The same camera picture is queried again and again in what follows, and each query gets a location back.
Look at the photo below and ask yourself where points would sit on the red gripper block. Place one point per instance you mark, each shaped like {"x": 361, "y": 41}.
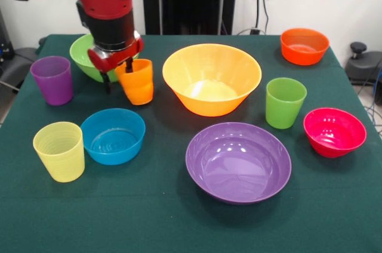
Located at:
{"x": 113, "y": 57}

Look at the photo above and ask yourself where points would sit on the orange cup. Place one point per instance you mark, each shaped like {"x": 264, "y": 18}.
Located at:
{"x": 138, "y": 86}

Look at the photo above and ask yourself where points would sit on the large yellow-orange bowl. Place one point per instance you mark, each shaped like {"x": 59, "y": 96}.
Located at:
{"x": 212, "y": 95}

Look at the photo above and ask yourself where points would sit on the purple bowl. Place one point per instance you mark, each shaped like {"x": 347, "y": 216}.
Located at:
{"x": 238, "y": 166}

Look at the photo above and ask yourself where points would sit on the green bowl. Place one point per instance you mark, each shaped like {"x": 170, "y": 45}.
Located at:
{"x": 80, "y": 56}

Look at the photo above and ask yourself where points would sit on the purple cup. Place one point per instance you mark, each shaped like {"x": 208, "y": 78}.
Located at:
{"x": 55, "y": 86}

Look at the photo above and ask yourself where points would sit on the blue bowl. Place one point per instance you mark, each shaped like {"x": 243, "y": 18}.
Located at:
{"x": 112, "y": 142}

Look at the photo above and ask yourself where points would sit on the yellow cup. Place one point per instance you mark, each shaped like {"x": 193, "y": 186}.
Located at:
{"x": 59, "y": 157}

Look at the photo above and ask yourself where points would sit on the dark grey stand base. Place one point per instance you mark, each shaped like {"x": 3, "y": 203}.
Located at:
{"x": 18, "y": 65}
{"x": 364, "y": 68}

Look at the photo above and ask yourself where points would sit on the black electronic device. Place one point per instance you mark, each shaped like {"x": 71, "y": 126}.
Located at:
{"x": 4, "y": 41}

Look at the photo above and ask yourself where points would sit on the dark green tablecloth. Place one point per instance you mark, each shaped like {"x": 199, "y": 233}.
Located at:
{"x": 191, "y": 220}

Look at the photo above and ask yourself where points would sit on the green cup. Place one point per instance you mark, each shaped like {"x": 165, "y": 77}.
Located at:
{"x": 283, "y": 109}

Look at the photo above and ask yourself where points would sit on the red-orange bowl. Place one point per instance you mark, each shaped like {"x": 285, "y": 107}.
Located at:
{"x": 304, "y": 54}

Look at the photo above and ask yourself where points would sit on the pink bowl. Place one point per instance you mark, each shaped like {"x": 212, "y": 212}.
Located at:
{"x": 334, "y": 136}

